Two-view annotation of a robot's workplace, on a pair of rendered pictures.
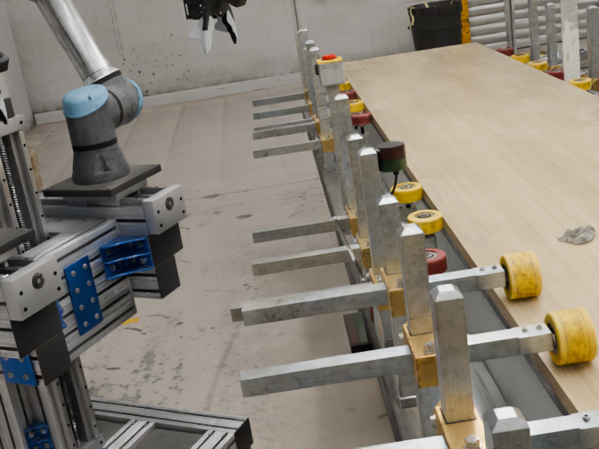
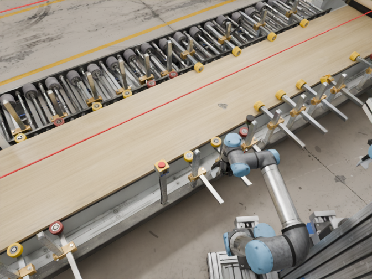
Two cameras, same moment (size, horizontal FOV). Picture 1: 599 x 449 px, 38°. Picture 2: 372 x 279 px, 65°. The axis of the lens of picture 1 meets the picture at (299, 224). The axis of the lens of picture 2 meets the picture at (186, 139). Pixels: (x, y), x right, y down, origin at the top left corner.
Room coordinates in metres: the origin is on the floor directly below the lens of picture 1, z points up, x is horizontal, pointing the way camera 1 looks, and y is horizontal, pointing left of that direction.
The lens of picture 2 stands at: (2.85, 0.66, 2.71)
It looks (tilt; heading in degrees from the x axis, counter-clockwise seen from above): 54 degrees down; 235
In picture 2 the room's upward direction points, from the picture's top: 3 degrees clockwise
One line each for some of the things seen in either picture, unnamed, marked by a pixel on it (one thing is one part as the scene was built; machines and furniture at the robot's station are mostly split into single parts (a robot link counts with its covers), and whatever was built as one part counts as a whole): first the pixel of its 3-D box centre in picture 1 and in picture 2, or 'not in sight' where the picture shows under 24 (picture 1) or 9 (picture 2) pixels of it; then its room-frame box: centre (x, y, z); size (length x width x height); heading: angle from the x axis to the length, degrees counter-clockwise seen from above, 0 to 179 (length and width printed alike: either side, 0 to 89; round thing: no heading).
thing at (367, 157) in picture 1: (380, 258); (248, 141); (1.69, -0.16, 0.90); 0.03 x 0.03 x 0.48; 0
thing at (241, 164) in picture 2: not in sight; (242, 163); (2.25, 0.24, 1.61); 0.11 x 0.11 x 0.08; 69
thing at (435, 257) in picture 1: (429, 278); (243, 134); (1.65, -0.25, 0.85); 0.08 x 0.08 x 0.11
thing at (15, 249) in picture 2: (354, 115); (17, 252); (3.40, -0.28, 0.85); 0.08 x 0.08 x 0.11
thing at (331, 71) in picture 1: (331, 72); (161, 168); (2.45, -0.15, 1.18); 0.07 x 0.07 x 0.08; 0
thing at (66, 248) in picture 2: (327, 142); (64, 251); (3.17, -0.15, 0.82); 0.13 x 0.06 x 0.05; 0
